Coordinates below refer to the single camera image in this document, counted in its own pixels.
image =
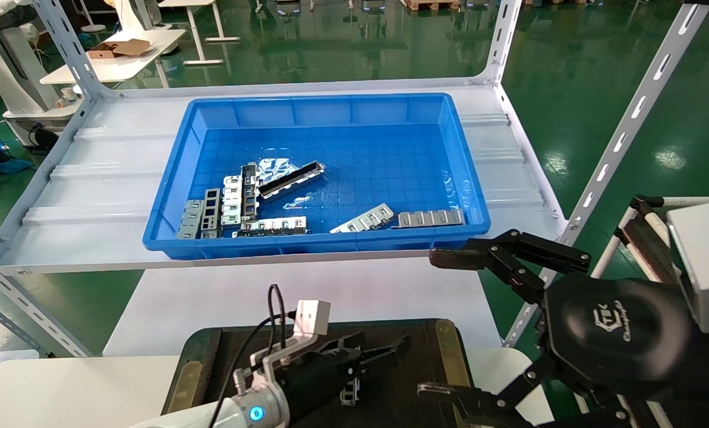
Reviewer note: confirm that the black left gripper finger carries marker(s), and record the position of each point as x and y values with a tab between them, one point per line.
345	343
387	352

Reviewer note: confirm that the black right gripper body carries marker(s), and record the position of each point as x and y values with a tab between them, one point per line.
615	336

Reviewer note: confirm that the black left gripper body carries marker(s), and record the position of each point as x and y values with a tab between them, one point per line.
318	380

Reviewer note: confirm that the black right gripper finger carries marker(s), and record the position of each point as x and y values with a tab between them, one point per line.
467	257
485	410

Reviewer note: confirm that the dark channel-shaped metal part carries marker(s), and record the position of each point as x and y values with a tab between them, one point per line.
350	393

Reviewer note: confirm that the cardboard box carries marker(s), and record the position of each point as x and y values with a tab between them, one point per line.
116	50

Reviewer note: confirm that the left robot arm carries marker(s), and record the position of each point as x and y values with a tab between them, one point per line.
235	416

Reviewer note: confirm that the black flat container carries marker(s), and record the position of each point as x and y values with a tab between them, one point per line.
402	386

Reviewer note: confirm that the flat grey ribbed metal part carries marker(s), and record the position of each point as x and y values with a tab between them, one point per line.
428	218

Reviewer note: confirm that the light silver slotted metal part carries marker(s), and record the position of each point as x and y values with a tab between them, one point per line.
363	219

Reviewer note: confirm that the long dark channel metal part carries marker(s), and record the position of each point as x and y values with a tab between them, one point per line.
292	180

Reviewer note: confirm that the dark slotted metal part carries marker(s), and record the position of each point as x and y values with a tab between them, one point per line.
249	191

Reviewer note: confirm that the white slotted metal part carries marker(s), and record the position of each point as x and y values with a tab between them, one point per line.
232	199

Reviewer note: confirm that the dark grey windowed metal part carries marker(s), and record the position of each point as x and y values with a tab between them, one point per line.
211	212

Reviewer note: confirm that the blue plastic bin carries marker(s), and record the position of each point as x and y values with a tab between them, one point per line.
390	148

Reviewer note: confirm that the crumpled silver foil bag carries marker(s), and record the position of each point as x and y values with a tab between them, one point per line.
276	169

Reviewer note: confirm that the wooden pallet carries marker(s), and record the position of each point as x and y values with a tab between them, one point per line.
431	5

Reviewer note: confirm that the white metal shelf rack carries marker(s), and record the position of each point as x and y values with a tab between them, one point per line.
110	178

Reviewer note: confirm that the white table with legs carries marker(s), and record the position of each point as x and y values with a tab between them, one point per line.
202	30

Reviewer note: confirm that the white background table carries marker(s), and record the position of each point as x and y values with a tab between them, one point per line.
122	65

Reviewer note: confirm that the white paper cup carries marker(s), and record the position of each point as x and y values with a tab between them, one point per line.
68	94

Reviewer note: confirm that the light grey left wrist camera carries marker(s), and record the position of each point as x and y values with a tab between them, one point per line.
312	317

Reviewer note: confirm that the light grey wrist camera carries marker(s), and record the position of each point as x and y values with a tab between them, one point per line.
312	317
708	261

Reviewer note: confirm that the light grey right wrist camera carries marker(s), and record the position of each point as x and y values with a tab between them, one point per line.
708	261

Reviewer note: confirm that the white machine pedestal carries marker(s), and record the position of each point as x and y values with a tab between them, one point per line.
9	65

